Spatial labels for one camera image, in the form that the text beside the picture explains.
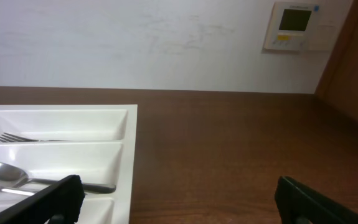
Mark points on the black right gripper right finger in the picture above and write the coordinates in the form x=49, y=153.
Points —
x=298, y=203

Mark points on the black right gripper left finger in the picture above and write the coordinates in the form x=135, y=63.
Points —
x=58, y=203

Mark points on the white plastic cutlery tray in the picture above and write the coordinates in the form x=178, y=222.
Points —
x=97, y=142

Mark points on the white wall thermostat panel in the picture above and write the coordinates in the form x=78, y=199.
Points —
x=291, y=25

